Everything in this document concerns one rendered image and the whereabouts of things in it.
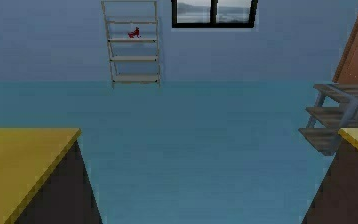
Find brown wooden room door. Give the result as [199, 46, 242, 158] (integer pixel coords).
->
[332, 0, 358, 85]

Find small red figure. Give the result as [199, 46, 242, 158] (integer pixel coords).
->
[127, 26, 142, 39]

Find grey open shelf unit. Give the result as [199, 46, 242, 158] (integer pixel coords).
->
[298, 83, 358, 157]

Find black framed window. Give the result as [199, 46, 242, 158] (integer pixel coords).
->
[171, 0, 259, 29]

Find yellow topped dark cabinet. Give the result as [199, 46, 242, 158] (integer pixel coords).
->
[0, 127, 104, 224]
[300, 127, 358, 224]

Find beige open shelf unit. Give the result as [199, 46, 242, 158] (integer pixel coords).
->
[100, 0, 162, 89]

